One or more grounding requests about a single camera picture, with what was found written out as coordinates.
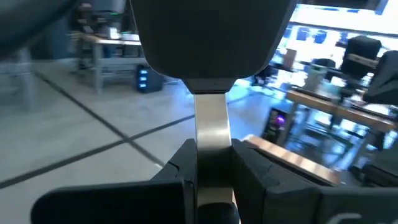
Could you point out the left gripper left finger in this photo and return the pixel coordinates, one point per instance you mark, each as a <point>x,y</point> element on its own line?
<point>140,205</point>

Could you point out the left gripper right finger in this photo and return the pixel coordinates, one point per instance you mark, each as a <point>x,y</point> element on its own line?
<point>295,208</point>

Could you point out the square black spatula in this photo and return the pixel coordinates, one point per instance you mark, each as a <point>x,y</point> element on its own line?
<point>214,37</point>

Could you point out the computer tower purple light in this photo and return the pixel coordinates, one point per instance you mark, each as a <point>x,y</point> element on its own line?
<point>276,124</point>

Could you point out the wooden work table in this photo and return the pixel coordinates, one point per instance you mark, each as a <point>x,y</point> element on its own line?
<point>342,110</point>

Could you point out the computer tower blue lights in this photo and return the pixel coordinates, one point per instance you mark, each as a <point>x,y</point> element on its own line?
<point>149,79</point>

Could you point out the grey work table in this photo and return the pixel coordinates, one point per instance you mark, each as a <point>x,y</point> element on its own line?
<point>109,59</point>

